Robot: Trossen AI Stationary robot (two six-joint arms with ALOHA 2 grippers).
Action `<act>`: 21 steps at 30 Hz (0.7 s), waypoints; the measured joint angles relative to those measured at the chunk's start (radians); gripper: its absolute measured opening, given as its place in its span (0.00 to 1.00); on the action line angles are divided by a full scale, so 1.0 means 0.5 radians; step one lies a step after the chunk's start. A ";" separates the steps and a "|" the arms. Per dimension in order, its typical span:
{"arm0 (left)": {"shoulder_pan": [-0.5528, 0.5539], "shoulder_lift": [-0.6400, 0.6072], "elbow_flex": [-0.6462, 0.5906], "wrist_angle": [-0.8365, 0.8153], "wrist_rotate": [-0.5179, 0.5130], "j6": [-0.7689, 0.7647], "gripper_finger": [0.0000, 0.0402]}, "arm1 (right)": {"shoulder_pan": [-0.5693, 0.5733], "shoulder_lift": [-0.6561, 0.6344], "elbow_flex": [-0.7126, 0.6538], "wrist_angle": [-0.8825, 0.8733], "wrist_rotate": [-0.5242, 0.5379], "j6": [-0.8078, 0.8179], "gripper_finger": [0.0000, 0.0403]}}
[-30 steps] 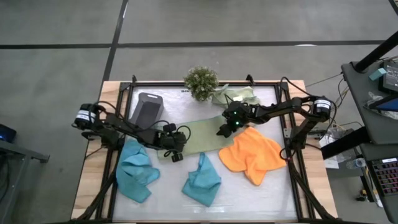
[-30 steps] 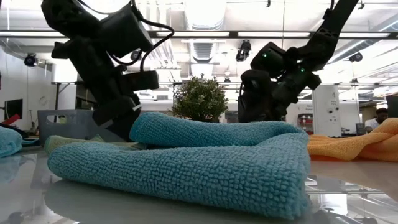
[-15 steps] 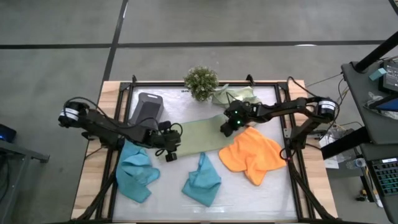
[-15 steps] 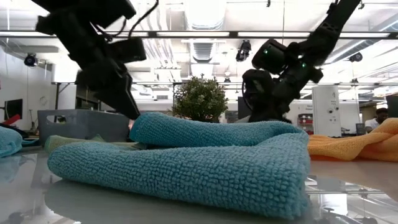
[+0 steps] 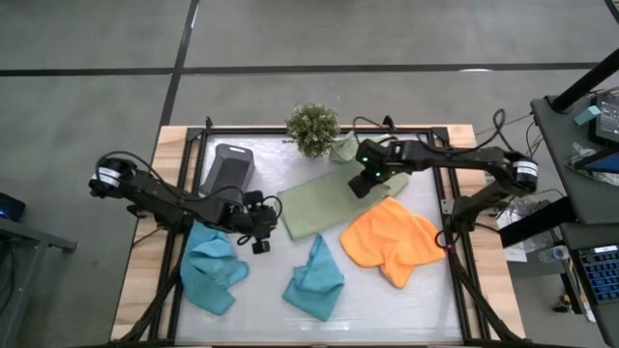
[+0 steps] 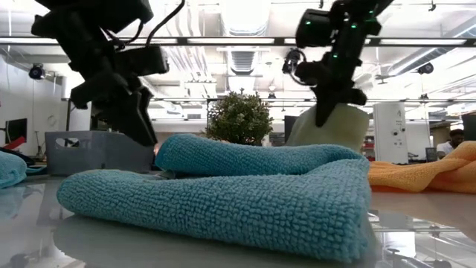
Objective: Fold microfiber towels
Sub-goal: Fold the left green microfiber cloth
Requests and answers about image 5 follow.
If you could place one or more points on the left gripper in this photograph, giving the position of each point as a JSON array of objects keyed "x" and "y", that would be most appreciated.
[{"x": 251, "y": 222}]

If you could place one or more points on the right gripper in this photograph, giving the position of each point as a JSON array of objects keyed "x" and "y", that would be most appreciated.
[{"x": 374, "y": 162}]

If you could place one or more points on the blue microfiber towel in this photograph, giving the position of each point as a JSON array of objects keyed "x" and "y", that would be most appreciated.
[
  {"x": 314, "y": 282},
  {"x": 210, "y": 270}
]

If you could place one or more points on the green microfiber towel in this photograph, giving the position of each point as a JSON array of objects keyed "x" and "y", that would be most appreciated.
[
  {"x": 344, "y": 147},
  {"x": 324, "y": 203}
]

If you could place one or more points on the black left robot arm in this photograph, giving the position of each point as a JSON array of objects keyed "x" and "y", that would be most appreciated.
[{"x": 155, "y": 198}]

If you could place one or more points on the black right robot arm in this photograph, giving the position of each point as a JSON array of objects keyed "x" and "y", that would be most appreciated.
[{"x": 450, "y": 155}]

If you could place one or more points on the orange microfiber towel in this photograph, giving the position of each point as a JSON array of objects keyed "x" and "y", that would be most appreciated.
[{"x": 392, "y": 237}]

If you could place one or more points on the small artificial potted plant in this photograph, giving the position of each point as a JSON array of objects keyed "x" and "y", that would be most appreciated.
[{"x": 313, "y": 128}]

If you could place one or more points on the grey plastic bin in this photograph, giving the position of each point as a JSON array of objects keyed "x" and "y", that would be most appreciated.
[{"x": 229, "y": 169}]

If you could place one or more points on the white paper sheets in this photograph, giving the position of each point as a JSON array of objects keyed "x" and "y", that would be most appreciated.
[{"x": 512, "y": 251}]

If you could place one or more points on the grey computer cart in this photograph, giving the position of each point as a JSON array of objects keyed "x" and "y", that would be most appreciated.
[{"x": 556, "y": 159}]

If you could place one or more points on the clear plastic bag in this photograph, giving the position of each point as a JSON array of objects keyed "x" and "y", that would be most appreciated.
[{"x": 575, "y": 157}]

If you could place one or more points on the clear plastic bottle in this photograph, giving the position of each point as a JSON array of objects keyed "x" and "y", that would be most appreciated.
[{"x": 556, "y": 252}]

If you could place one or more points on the small teal box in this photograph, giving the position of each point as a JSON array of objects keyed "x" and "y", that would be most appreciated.
[{"x": 587, "y": 115}]

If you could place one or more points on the black slanted pole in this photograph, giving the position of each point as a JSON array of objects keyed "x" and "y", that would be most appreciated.
[{"x": 585, "y": 82}]

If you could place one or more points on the blue tablet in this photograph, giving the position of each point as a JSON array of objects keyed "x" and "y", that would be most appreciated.
[{"x": 607, "y": 163}]

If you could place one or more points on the grey side table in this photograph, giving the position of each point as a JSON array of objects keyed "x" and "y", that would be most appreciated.
[{"x": 29, "y": 232}]

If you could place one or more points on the blue-lit black device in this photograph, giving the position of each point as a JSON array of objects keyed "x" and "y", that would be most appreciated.
[{"x": 10, "y": 208}]

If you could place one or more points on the backlit computer keyboard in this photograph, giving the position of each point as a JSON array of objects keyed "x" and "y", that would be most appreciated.
[{"x": 602, "y": 275}]

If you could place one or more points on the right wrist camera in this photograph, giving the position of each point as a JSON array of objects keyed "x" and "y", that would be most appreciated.
[{"x": 360, "y": 187}]

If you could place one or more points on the black metal table frame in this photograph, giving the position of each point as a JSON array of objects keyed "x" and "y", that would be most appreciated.
[{"x": 251, "y": 130}]

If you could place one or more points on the black cart bracket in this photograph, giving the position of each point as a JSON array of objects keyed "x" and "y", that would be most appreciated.
[{"x": 537, "y": 222}]

